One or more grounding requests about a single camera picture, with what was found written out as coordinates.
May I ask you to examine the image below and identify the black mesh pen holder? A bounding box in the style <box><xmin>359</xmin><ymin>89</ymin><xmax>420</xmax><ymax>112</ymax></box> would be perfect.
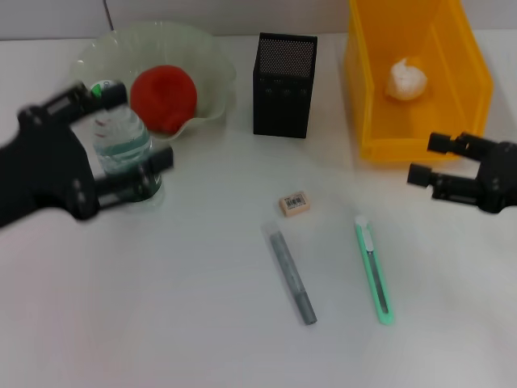
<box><xmin>253</xmin><ymin>32</ymin><xmax>319</xmax><ymax>140</ymax></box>

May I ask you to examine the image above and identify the pale green glass fruit plate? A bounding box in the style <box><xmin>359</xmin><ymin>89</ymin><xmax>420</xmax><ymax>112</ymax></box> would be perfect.
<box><xmin>68</xmin><ymin>20</ymin><xmax>237</xmax><ymax>142</ymax></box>

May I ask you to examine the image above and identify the red-orange toy orange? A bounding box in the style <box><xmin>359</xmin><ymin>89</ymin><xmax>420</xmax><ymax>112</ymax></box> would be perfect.
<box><xmin>129</xmin><ymin>64</ymin><xmax>199</xmax><ymax>135</ymax></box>

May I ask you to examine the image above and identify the clear water bottle green label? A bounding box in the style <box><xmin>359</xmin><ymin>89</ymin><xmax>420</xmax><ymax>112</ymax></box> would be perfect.
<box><xmin>89</xmin><ymin>79</ymin><xmax>166</xmax><ymax>209</ymax></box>

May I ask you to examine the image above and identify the grey marker pen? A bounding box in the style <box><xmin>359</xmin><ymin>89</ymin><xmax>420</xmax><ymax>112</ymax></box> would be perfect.
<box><xmin>264</xmin><ymin>220</ymin><xmax>319</xmax><ymax>327</ymax></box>

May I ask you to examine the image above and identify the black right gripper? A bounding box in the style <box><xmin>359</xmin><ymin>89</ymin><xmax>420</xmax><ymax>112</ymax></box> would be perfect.
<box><xmin>406</xmin><ymin>130</ymin><xmax>517</xmax><ymax>214</ymax></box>

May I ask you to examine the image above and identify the white paper ball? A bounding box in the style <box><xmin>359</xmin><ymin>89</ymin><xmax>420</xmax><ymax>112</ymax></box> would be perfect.
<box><xmin>383</xmin><ymin>56</ymin><xmax>429</xmax><ymax>102</ymax></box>

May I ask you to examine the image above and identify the yellow plastic bin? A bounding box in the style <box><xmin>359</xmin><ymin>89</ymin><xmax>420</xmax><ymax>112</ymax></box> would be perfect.
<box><xmin>343</xmin><ymin>0</ymin><xmax>494</xmax><ymax>162</ymax></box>

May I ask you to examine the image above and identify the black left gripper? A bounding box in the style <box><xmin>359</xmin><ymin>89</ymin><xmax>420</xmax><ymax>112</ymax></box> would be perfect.
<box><xmin>0</xmin><ymin>80</ymin><xmax>175</xmax><ymax>230</ymax></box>

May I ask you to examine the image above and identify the green utility knife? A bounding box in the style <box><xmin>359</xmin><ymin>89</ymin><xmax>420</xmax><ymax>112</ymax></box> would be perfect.
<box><xmin>353</xmin><ymin>216</ymin><xmax>395</xmax><ymax>327</ymax></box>

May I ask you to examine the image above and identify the beige eraser with barcode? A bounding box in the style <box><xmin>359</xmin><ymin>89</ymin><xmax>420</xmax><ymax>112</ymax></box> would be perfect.
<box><xmin>278</xmin><ymin>192</ymin><xmax>313</xmax><ymax>219</ymax></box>

